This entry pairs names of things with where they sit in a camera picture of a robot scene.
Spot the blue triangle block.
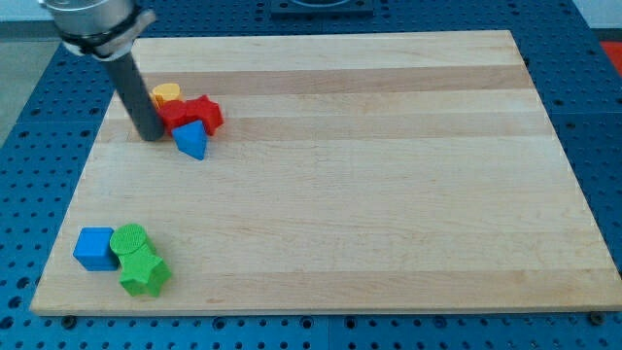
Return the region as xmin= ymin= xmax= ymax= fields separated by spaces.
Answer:
xmin=172 ymin=121 xmax=208 ymax=160

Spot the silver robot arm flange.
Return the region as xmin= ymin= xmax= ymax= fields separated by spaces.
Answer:
xmin=38 ymin=0 xmax=156 ymax=61

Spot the light wooden board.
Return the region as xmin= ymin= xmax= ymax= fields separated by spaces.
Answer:
xmin=31 ymin=30 xmax=621 ymax=316

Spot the red star block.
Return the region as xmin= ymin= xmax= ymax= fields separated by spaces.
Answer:
xmin=186 ymin=95 xmax=224 ymax=136

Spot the red cylinder block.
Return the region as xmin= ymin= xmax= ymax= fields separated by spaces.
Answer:
xmin=157 ymin=100 xmax=189 ymax=135

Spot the yellow cylinder block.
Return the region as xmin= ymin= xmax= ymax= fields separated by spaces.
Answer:
xmin=150 ymin=83 xmax=185 ymax=109

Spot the green cylinder block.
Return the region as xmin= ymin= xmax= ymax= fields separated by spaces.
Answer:
xmin=109 ymin=224 xmax=156 ymax=257

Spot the green star block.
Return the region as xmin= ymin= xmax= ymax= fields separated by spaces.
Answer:
xmin=120 ymin=245 xmax=172 ymax=298

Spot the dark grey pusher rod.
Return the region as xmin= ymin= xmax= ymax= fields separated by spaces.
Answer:
xmin=102 ymin=52 xmax=164 ymax=142

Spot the blue cube block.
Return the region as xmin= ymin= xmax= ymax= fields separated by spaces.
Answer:
xmin=73 ymin=227 xmax=120 ymax=271

